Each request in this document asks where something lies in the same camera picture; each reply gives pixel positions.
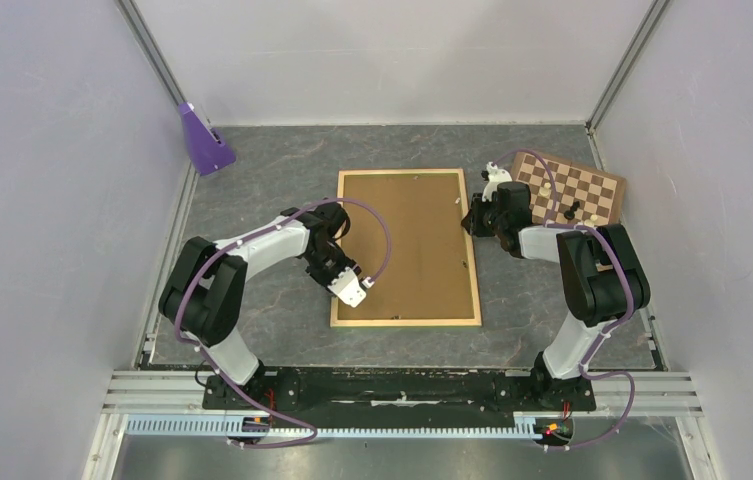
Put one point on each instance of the white chess piece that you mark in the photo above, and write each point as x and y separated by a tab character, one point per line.
591	221
545	190

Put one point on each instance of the brown frame backing board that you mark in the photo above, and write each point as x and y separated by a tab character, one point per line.
416	252

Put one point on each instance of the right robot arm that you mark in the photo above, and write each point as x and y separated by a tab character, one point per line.
603	280

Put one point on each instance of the wooden chessboard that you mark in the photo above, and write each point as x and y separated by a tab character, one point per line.
601	193

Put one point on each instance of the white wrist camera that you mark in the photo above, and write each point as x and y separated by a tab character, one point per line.
349	288
493	176

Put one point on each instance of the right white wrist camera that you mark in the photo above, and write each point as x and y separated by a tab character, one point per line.
493	176

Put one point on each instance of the black chess piece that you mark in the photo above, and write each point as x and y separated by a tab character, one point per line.
572	212

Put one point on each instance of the light wooden picture frame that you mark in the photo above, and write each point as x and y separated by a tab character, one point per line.
409	322

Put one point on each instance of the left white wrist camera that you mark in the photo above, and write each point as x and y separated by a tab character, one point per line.
349	288

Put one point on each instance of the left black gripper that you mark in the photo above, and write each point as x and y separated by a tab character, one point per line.
326	281

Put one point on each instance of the white slotted cable duct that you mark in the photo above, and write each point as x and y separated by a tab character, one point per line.
523	428

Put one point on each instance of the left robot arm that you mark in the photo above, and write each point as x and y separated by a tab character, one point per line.
203	294

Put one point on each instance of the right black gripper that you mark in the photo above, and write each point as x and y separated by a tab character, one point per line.
474	226

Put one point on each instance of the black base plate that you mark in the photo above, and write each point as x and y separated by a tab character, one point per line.
398	398

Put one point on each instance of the purple plastic stand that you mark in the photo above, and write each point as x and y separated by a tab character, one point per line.
207	149

